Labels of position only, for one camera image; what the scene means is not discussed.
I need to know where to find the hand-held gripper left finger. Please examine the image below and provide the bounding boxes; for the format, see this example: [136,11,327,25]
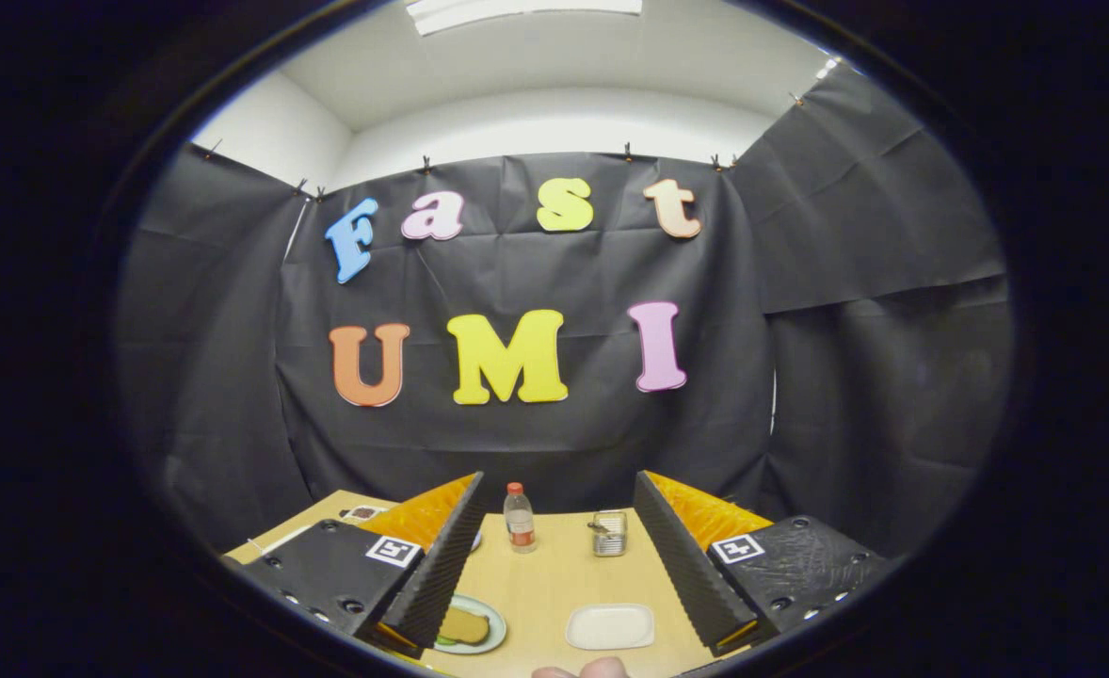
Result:
[234,470,487,660]

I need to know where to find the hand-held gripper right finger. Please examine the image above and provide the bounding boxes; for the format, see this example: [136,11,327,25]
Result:
[632,469,896,659]

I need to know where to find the brown bread slice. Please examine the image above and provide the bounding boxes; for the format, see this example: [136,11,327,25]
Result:
[439,605,491,646]

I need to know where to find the clear water bottle red cap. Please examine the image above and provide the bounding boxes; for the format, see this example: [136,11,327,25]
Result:
[504,482,537,554]

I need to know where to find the pale green round plate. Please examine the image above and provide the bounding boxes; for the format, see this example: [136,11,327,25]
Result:
[432,593,508,655]

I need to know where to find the white square plate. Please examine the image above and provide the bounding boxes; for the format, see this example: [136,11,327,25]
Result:
[565,603,656,652]

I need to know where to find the large rectangular ceiling light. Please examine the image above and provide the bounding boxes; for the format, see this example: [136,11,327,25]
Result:
[406,0,645,37]

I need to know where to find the metal wire utensil holder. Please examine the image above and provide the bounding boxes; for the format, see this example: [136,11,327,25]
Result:
[588,509,629,557]

